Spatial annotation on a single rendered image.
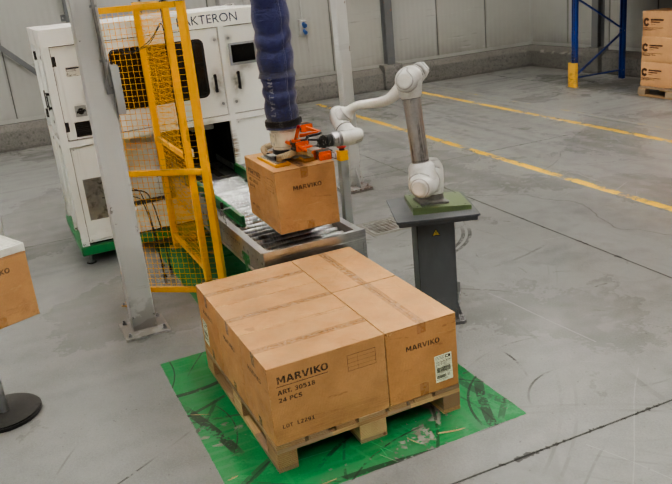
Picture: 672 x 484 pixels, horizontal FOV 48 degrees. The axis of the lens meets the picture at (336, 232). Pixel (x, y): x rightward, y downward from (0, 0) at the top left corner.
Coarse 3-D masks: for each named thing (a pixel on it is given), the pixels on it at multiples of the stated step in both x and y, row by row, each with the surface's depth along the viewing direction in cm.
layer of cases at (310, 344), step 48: (240, 288) 429; (288, 288) 423; (336, 288) 416; (384, 288) 410; (240, 336) 371; (288, 336) 366; (336, 336) 361; (384, 336) 360; (432, 336) 372; (240, 384) 389; (288, 384) 344; (336, 384) 355; (384, 384) 367; (432, 384) 380; (288, 432) 351
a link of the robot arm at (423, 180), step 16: (400, 80) 425; (416, 80) 426; (400, 96) 434; (416, 96) 431; (416, 112) 434; (416, 128) 436; (416, 144) 438; (416, 160) 441; (416, 176) 438; (432, 176) 440; (416, 192) 439; (432, 192) 442
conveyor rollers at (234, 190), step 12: (216, 180) 668; (228, 180) 664; (240, 180) 667; (216, 192) 632; (228, 192) 628; (240, 192) 623; (240, 204) 595; (252, 216) 556; (240, 228) 533; (252, 228) 529; (264, 228) 530; (312, 228) 517; (324, 228) 519; (336, 228) 514; (264, 240) 504; (276, 240) 506; (288, 240) 500; (300, 240) 496
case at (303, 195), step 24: (264, 168) 473; (288, 168) 464; (312, 168) 467; (264, 192) 484; (288, 192) 465; (312, 192) 471; (336, 192) 478; (264, 216) 496; (288, 216) 469; (312, 216) 476; (336, 216) 483
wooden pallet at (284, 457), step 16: (208, 352) 448; (224, 384) 433; (240, 400) 397; (416, 400) 378; (432, 400) 382; (448, 400) 386; (368, 416) 367; (384, 416) 372; (256, 432) 384; (320, 432) 358; (336, 432) 362; (352, 432) 378; (368, 432) 370; (384, 432) 374; (272, 448) 356; (288, 448) 353; (288, 464) 355
